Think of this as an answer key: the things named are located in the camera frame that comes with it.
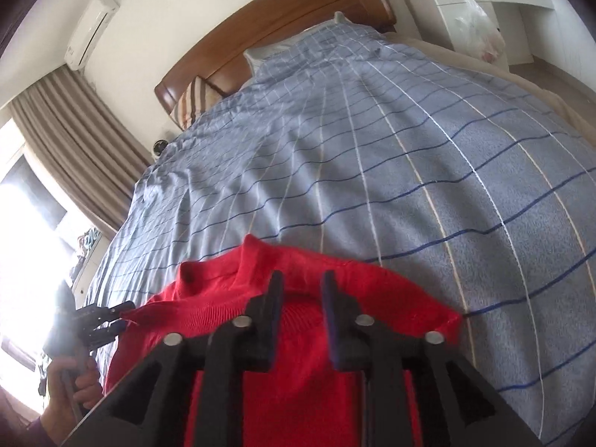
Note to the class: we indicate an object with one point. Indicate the person's left hand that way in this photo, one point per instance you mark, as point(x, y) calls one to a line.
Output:
point(58, 386)

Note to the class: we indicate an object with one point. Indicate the white plastic bag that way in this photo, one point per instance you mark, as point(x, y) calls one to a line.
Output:
point(479, 28)

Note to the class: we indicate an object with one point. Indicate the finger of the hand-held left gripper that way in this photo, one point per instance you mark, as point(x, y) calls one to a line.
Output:
point(122, 308)
point(111, 329)

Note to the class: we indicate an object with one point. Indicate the red sweater with white rabbit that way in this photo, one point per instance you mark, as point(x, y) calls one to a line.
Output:
point(298, 260)

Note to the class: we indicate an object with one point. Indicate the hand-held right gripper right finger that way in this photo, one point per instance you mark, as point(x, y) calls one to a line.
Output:
point(331, 316)

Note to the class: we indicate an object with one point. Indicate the striped cushion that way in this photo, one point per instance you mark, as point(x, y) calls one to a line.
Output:
point(191, 102)

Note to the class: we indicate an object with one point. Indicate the white desk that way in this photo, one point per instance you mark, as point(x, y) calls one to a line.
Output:
point(442, 0)

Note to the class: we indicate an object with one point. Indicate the pile of clothes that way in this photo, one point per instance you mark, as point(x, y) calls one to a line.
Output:
point(89, 242)

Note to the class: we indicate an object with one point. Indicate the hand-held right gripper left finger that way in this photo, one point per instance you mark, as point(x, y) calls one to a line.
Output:
point(272, 316)

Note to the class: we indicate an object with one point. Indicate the small round clock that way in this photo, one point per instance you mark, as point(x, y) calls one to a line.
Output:
point(160, 146)

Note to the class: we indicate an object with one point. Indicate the white air conditioner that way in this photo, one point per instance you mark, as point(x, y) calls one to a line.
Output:
point(91, 32)

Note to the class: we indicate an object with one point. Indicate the wooden headboard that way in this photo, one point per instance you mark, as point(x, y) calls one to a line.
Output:
point(279, 23)

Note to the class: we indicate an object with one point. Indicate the grey pillow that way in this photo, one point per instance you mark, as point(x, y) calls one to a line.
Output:
point(267, 56)

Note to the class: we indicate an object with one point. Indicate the beige curtain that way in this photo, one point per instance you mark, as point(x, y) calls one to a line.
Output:
point(79, 149)

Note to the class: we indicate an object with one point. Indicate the person's left forearm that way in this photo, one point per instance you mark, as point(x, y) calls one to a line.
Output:
point(51, 428)

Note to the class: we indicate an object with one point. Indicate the blue checked duvet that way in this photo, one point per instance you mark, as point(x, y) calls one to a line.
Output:
point(372, 172)

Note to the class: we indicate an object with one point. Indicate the window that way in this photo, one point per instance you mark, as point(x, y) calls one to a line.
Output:
point(28, 242)

